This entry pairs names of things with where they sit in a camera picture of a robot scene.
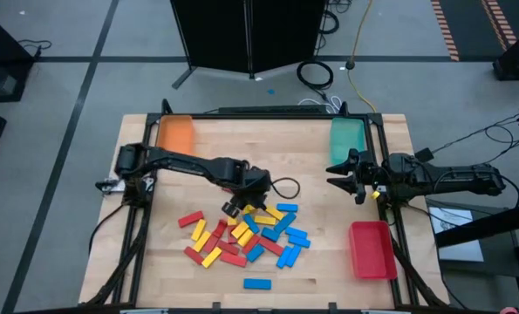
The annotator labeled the black desk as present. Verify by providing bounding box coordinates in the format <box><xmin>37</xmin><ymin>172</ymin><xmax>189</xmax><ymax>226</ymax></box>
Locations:
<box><xmin>0</xmin><ymin>8</ymin><xmax>37</xmax><ymax>104</ymax></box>

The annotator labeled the black coiled floor cable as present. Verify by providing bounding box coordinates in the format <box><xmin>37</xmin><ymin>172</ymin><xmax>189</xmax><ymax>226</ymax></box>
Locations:
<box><xmin>318</xmin><ymin>9</ymin><xmax>341</xmax><ymax>36</ymax></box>
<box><xmin>296</xmin><ymin>59</ymin><xmax>335</xmax><ymax>92</ymax></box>

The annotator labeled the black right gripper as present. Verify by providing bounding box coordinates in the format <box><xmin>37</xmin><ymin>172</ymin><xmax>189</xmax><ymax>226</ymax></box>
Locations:
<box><xmin>325</xmin><ymin>148</ymin><xmax>386</xmax><ymax>205</ymax></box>

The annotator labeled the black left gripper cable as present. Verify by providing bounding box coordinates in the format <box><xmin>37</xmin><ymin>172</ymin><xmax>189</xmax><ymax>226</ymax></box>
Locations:
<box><xmin>270</xmin><ymin>176</ymin><xmax>302</xmax><ymax>201</ymax></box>

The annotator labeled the orange black striped floor strip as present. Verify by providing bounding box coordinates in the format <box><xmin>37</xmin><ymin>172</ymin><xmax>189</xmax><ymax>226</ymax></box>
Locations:
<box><xmin>481</xmin><ymin>0</ymin><xmax>518</xmax><ymax>49</ymax></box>
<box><xmin>431</xmin><ymin>0</ymin><xmax>461</xmax><ymax>62</ymax></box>

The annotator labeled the thin black floor cable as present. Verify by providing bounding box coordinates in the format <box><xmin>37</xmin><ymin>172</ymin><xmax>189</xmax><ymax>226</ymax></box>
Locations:
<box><xmin>17</xmin><ymin>38</ymin><xmax>53</xmax><ymax>58</ymax></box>

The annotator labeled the white paper sheet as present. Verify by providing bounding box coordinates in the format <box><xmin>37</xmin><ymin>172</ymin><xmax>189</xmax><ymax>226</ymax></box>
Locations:
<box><xmin>428</xmin><ymin>207</ymin><xmax>486</xmax><ymax>263</ymax></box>

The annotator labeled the red plastic bin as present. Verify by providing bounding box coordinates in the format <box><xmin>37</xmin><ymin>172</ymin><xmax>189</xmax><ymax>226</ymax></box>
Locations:
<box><xmin>348</xmin><ymin>220</ymin><xmax>399</xmax><ymax>280</ymax></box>

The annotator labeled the yellow hanging cable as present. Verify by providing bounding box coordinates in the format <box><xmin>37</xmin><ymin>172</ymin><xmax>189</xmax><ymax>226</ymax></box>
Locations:
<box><xmin>345</xmin><ymin>0</ymin><xmax>378</xmax><ymax>113</ymax></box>

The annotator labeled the white floor cable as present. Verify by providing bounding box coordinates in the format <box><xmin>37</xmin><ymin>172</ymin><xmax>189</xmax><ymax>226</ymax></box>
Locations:
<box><xmin>297</xmin><ymin>95</ymin><xmax>344</xmax><ymax>114</ymax></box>

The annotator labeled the small black power adapter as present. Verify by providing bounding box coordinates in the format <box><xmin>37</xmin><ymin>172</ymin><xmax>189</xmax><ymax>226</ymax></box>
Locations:
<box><xmin>414</xmin><ymin>147</ymin><xmax>435</xmax><ymax>164</ymax></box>

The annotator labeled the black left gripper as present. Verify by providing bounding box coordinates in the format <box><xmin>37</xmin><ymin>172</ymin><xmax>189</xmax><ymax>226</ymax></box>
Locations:
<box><xmin>222</xmin><ymin>167</ymin><xmax>272</xmax><ymax>218</ymax></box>

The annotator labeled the long black power strip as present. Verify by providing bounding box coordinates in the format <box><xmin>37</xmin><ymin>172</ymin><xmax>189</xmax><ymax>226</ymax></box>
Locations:
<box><xmin>217</xmin><ymin>104</ymin><xmax>330</xmax><ymax>115</ymax></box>

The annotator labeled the black folding screen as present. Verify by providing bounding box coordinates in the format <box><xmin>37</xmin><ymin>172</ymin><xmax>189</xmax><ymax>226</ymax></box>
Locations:
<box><xmin>170</xmin><ymin>0</ymin><xmax>329</xmax><ymax>91</ymax></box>

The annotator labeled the orange translucent plastic bin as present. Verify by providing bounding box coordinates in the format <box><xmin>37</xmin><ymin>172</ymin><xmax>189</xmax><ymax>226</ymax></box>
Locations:
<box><xmin>156</xmin><ymin>114</ymin><xmax>195</xmax><ymax>157</ymax></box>

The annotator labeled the black side stand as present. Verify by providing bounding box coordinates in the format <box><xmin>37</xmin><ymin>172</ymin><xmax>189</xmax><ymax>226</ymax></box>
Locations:
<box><xmin>433</xmin><ymin>200</ymin><xmax>519</xmax><ymax>314</ymax></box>

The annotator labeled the teal translucent plastic bin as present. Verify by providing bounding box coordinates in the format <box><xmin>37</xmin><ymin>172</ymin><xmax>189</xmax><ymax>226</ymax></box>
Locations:
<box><xmin>330</xmin><ymin>116</ymin><xmax>368</xmax><ymax>167</ymax></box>

